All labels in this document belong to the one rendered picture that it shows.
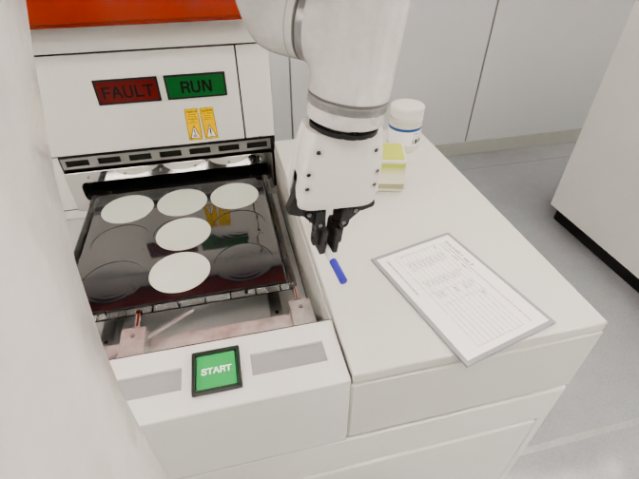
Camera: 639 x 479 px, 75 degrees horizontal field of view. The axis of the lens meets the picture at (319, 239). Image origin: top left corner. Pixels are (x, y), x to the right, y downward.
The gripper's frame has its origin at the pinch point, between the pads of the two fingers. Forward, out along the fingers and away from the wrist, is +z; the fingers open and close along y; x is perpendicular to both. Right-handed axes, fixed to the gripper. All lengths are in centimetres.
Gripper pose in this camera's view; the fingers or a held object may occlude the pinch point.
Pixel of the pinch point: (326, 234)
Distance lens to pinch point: 54.3
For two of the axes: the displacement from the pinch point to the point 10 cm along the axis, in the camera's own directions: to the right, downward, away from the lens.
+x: 3.2, 6.1, -7.2
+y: -9.4, 1.1, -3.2
